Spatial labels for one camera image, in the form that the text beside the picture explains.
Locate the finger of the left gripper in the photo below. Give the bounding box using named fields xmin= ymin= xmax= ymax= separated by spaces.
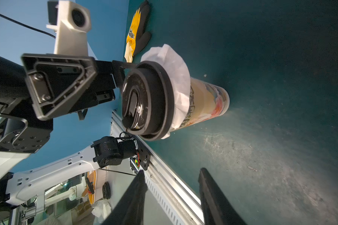
xmin=21 ymin=53 xmax=98 ymax=121

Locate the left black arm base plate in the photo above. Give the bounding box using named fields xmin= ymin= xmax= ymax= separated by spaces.
xmin=134 ymin=136 xmax=152 ymax=171

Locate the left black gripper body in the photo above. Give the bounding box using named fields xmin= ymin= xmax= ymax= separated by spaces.
xmin=0 ymin=57 xmax=135 ymax=153

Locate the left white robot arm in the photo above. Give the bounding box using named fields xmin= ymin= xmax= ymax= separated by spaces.
xmin=0 ymin=54 xmax=137 ymax=222

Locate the round white leak-proof paper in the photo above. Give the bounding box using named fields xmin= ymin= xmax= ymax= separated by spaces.
xmin=141 ymin=44 xmax=191 ymax=139

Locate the left green circuit board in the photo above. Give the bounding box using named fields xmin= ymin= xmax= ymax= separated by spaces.
xmin=130 ymin=157 xmax=140 ymax=174

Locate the printed paper milk tea cup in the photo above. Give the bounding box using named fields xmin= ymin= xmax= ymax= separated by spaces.
xmin=179 ymin=78 xmax=230 ymax=128

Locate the yellow black work glove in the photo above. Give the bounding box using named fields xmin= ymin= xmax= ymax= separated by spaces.
xmin=124 ymin=1 xmax=152 ymax=63

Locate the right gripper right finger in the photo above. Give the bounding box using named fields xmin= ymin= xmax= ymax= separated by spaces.
xmin=198 ymin=168 xmax=246 ymax=225

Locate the black plastic cup lid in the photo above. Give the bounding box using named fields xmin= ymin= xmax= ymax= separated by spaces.
xmin=122 ymin=61 xmax=174 ymax=141

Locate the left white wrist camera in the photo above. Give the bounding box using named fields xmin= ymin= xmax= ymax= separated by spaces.
xmin=47 ymin=1 xmax=92 ymax=56

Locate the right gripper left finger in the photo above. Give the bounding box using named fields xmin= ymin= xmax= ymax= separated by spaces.
xmin=102 ymin=170 xmax=147 ymax=225

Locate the aluminium front rail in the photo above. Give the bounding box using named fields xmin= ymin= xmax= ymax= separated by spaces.
xmin=111 ymin=111 xmax=206 ymax=225

